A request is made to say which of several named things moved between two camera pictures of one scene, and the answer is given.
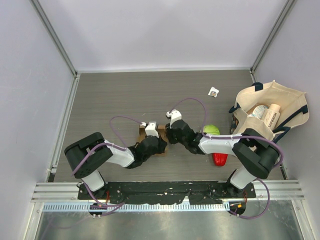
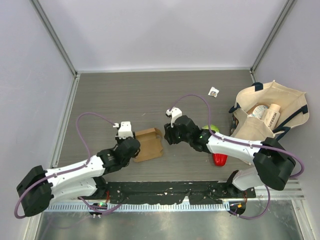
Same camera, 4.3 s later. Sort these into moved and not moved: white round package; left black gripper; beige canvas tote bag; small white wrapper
Moved: left black gripper
Not moved: beige canvas tote bag; small white wrapper; white round package
